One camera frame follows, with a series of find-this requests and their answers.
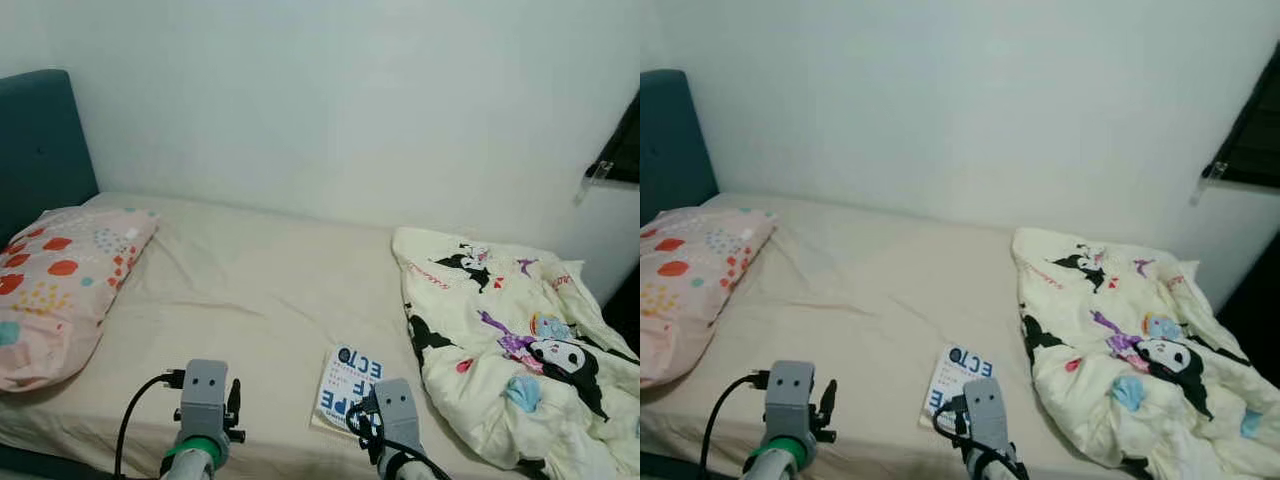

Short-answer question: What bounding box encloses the white book blue lettering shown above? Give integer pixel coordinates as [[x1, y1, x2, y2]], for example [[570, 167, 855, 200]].
[[310, 345, 386, 438], [920, 345, 996, 433]]

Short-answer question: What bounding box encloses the cream cartoon print duvet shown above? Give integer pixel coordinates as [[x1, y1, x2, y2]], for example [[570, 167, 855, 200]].
[[1012, 227, 1280, 480], [392, 227, 641, 480]]

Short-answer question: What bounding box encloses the cream sheeted mattress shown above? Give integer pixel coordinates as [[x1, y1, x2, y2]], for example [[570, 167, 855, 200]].
[[640, 192, 1231, 480], [0, 192, 616, 480]]

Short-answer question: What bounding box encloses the pink strawberry print pillow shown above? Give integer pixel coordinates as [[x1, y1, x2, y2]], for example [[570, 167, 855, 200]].
[[640, 205, 779, 389], [0, 205, 159, 393]]

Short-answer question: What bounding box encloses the dark window blind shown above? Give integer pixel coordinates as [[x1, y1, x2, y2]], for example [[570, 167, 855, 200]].
[[1210, 45, 1280, 191], [600, 90, 641, 186]]

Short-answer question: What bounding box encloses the clear blind wand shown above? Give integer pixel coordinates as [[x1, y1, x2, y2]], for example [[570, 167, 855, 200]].
[[575, 160, 613, 206], [1190, 160, 1231, 206]]

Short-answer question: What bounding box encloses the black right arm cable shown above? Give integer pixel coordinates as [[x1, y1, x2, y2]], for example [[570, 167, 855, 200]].
[[930, 395, 1031, 480], [345, 395, 451, 480]]

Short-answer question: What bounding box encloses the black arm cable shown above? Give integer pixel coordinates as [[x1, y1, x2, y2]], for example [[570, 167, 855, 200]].
[[345, 395, 451, 480], [930, 395, 1031, 480], [700, 370, 771, 480], [113, 370, 186, 480]]

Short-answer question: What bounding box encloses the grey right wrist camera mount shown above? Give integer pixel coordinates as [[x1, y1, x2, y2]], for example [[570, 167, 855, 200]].
[[373, 378, 421, 451], [960, 378, 1008, 451]]

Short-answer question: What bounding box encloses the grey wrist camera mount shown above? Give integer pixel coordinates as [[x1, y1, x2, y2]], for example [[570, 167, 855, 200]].
[[960, 378, 1008, 451], [373, 378, 421, 451], [765, 362, 816, 438], [180, 360, 229, 436]]

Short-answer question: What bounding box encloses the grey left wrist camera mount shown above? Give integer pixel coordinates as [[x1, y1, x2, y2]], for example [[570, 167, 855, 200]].
[[765, 362, 816, 438], [180, 360, 229, 436]]

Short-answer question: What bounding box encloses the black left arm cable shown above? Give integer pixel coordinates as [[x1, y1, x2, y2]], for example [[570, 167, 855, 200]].
[[700, 370, 771, 480], [113, 370, 186, 480]]

